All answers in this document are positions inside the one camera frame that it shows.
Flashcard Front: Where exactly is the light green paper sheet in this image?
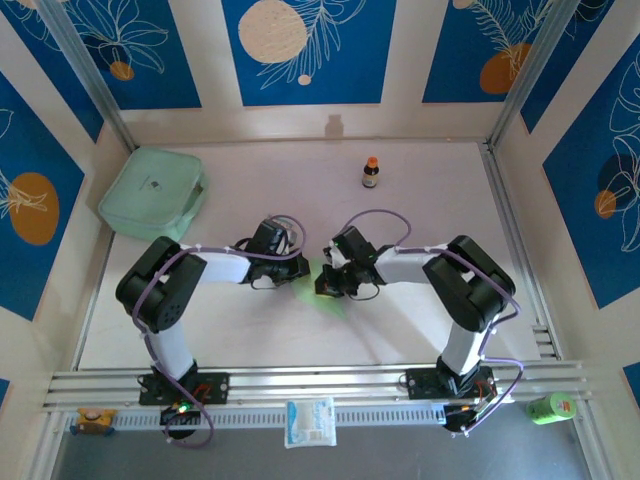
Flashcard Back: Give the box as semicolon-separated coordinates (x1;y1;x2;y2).
293;257;351;321

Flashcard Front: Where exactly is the brown bottle orange cap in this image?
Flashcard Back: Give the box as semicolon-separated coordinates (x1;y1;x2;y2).
361;156;382;190

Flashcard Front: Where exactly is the mint green zip pouch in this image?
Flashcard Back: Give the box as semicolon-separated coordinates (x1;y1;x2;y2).
97;147;210;246

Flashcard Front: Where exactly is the white wipes packet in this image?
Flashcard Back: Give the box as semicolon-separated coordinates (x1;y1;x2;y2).
283;397;337;450

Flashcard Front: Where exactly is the green can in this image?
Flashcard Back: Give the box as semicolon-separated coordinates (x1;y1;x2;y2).
525;392;577;426

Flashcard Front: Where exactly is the small orange yellow toy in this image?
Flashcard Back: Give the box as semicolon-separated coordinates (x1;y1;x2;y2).
74;407;117;436

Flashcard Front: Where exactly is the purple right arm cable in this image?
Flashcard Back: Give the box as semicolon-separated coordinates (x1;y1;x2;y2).
329;208;524;436

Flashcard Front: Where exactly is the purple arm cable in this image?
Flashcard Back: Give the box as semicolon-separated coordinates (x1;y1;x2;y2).
132;214;307;450
329;208;524;436

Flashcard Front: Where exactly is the aluminium mounting rail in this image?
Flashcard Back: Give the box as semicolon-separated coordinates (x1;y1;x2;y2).
42;360;594;412

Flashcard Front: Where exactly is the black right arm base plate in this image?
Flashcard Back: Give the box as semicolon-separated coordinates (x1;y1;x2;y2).
405;367;496;401

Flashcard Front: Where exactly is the slotted grey cable duct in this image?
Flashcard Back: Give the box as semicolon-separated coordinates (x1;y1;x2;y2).
63;403;449;435

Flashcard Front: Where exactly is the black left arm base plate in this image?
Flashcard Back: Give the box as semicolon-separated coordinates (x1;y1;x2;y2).
138;370;231;406

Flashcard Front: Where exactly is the aluminium side rail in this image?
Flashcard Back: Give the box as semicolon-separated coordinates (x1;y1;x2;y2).
478;141;559;360

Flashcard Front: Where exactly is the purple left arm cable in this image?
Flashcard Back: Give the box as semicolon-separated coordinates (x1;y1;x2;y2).
132;214;307;450

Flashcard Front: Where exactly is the aluminium frame post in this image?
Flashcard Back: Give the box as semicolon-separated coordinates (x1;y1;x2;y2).
35;0;137;152
485;0;587;151

